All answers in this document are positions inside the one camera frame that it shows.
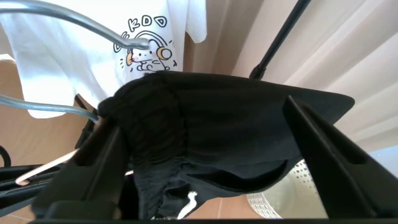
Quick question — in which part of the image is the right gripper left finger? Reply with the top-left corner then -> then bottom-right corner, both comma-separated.
30,118 -> 132,219

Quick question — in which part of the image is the black garment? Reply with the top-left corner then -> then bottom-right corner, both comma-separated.
97,70 -> 356,220

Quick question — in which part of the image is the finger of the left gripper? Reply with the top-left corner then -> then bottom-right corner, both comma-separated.
0,164 -> 63,184
0,182 -> 50,210

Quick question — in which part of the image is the pink clothes hanger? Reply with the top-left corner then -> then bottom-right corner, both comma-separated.
0,0 -> 152,187

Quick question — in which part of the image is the white laundry basket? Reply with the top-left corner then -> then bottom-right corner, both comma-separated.
246,158 -> 329,220

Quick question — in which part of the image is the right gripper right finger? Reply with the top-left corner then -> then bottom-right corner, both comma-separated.
282,95 -> 398,219

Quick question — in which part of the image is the black cable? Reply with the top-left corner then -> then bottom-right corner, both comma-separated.
0,145 -> 12,168

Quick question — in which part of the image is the white printed t-shirt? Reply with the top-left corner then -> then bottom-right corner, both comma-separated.
0,0 -> 208,119

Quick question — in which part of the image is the beige curtain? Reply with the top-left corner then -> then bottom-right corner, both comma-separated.
183,0 -> 398,153

